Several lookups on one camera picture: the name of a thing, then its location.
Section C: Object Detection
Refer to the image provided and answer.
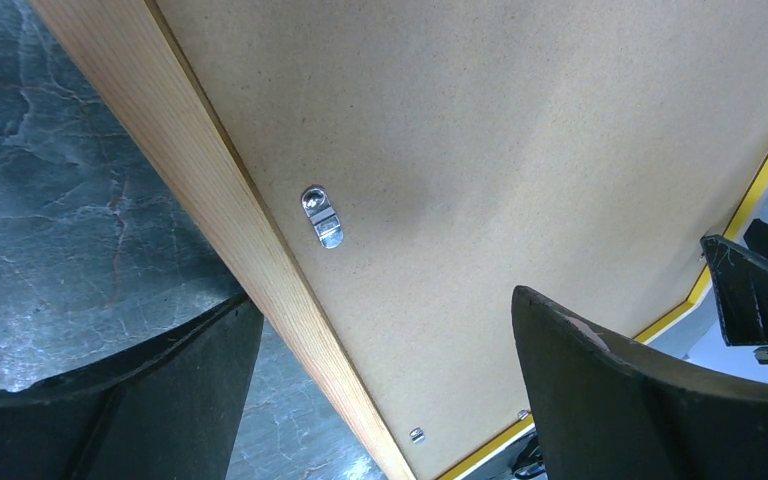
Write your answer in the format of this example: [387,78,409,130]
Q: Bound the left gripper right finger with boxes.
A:
[511,286,768,479]

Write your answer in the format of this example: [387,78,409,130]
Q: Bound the brown backing board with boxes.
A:
[155,0,768,480]

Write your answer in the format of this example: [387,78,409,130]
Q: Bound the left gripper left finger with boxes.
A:
[0,295,264,479]

